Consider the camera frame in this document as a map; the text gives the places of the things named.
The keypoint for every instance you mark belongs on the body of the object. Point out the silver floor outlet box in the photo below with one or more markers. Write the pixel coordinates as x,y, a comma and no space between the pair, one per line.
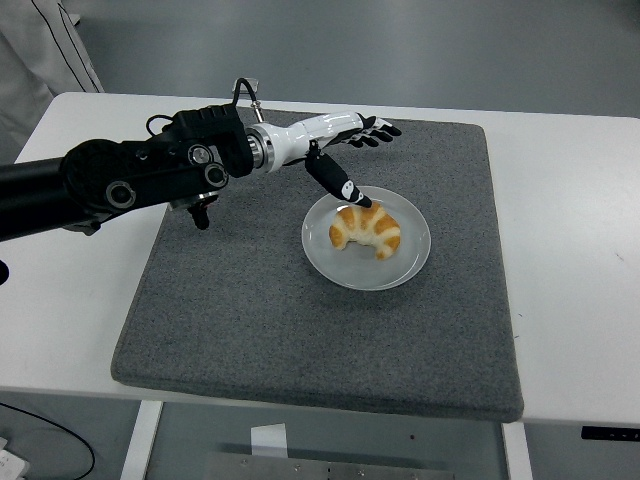
255,83

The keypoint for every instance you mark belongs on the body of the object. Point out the golden croissant bread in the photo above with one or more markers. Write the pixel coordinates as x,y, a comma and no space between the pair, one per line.
367,227

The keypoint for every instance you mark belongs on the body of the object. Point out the grey speckled foam mat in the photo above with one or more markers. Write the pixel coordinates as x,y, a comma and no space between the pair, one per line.
300,330

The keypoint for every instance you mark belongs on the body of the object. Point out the round pale grey plate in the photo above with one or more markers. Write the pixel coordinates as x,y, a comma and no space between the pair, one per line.
350,270

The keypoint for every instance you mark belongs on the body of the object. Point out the person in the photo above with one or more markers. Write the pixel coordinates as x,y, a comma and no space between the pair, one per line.
30,60

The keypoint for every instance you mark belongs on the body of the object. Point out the white power strip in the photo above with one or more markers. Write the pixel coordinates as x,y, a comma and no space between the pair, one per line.
11,462

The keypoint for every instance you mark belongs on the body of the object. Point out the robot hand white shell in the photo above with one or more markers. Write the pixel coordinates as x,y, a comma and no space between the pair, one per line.
310,135

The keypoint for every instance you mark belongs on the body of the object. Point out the white table leg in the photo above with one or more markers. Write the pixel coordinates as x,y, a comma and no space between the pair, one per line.
517,455
142,440

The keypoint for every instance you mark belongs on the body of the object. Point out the black table control panel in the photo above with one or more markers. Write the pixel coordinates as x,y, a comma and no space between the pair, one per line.
610,433

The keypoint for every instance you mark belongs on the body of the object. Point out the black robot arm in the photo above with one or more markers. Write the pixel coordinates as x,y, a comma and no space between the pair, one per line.
125,170

